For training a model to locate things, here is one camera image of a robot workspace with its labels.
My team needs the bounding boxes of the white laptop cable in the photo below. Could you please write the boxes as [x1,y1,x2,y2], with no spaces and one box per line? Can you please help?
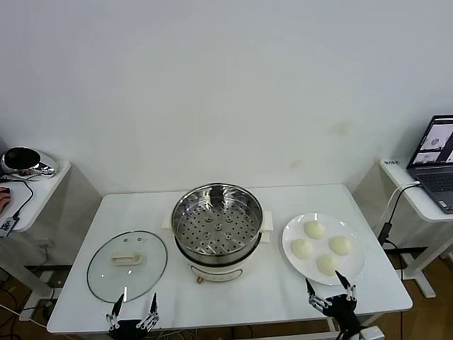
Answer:
[387,180,422,213]

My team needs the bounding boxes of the thin black desk cable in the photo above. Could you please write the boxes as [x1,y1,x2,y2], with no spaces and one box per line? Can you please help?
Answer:
[0,176,35,217]

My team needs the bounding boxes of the white steamed baozi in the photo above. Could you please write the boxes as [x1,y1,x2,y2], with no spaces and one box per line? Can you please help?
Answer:
[328,235,353,255]
[303,221,326,240]
[315,253,341,276]
[290,238,314,259]

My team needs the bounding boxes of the black cable with adapter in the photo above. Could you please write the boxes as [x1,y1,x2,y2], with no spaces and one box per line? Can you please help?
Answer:
[377,182,422,270]

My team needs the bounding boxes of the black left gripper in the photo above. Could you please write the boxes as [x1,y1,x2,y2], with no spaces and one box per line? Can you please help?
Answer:
[105,292,161,340]

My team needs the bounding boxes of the white side table white legs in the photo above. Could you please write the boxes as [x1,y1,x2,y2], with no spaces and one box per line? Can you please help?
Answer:
[379,157,453,298]

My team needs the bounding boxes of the shiny chrome helmet device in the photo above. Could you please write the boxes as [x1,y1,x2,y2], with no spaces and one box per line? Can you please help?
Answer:
[1,146,58,181]

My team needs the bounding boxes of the grey open laptop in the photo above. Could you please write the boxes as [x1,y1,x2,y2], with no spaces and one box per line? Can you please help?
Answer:
[406,113,453,215]

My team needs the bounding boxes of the white round plate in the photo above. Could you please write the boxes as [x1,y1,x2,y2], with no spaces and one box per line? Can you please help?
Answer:
[282,212,367,286]

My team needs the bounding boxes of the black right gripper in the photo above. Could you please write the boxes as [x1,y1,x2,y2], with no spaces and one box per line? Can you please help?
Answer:
[305,270,358,332]

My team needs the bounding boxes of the small black logo device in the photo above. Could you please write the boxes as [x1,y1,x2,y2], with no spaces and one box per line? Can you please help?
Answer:
[0,214,19,238]

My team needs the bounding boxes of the cream electric cooker pot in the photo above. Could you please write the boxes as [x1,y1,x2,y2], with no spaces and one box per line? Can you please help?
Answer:
[161,210,275,284]

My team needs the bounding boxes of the white side table black feet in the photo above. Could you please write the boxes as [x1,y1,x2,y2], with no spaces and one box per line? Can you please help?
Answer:
[0,159,71,319]

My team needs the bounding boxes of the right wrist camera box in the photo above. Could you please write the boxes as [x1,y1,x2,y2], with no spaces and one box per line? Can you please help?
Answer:
[360,326,383,340]

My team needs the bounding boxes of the glass lid cream handle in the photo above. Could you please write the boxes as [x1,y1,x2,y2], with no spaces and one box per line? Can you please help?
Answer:
[86,229,168,304]

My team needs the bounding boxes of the perforated steel steamer basket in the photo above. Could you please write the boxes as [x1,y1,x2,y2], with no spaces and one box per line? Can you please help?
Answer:
[171,182,265,261]

